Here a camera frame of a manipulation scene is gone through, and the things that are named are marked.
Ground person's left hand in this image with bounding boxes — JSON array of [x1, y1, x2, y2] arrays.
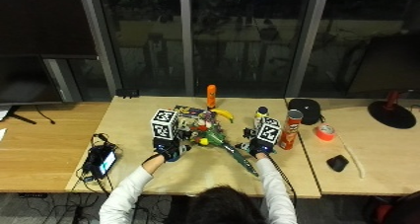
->
[[153, 136, 193, 163]]

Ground person's right hand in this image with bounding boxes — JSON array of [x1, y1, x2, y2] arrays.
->
[[236, 127, 277, 159]]

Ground flower bouquet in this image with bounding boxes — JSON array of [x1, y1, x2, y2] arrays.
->
[[176, 111, 261, 178]]

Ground white marker cube right glove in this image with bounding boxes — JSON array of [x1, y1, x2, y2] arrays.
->
[[256, 116, 282, 146]]

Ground white marker cube glove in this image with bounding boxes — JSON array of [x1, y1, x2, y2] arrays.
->
[[256, 116, 282, 146], [151, 109, 180, 141]]

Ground white bottle with blue cap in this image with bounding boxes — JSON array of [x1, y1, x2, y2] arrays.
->
[[254, 106, 269, 130]]

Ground white marker cube left glove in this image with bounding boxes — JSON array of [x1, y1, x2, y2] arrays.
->
[[151, 109, 180, 141]]

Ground yellow banana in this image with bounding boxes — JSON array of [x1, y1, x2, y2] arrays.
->
[[209, 108, 236, 124]]

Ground red crisps tube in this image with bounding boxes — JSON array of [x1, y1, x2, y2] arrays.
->
[[278, 109, 305, 151]]

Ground colourful printed box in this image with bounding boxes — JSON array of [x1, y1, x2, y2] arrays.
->
[[172, 105, 208, 118]]

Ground orange bottle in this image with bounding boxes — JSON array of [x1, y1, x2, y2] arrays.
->
[[206, 84, 218, 111]]

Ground black pouch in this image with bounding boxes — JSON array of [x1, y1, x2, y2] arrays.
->
[[288, 98, 325, 126]]

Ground orange tape roll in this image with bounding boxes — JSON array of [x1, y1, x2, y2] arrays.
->
[[314, 123, 338, 142]]

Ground black device with lit screen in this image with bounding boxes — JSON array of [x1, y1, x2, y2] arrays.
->
[[82, 144, 120, 181]]

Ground small black box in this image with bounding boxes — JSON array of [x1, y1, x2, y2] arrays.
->
[[116, 88, 141, 99]]

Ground black computer mouse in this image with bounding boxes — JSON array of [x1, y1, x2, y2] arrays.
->
[[326, 154, 351, 173]]

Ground black lamp base red stem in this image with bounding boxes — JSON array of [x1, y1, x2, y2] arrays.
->
[[367, 90, 418, 130]]

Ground red and black chair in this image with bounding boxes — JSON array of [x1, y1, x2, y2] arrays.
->
[[365, 189, 420, 224]]

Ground black power strip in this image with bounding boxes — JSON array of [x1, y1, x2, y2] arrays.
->
[[18, 192, 50, 199]]

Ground black monitor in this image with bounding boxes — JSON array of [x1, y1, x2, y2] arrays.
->
[[0, 54, 64, 125]]

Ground white paper sheet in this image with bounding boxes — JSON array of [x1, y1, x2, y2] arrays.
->
[[0, 105, 14, 122]]

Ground black glove cable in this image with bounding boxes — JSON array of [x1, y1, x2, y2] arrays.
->
[[265, 154, 300, 208]]

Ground black device cables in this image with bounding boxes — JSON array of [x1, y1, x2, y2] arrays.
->
[[75, 132, 120, 196]]

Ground black monitor cable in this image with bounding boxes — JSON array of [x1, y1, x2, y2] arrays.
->
[[34, 105, 58, 125]]

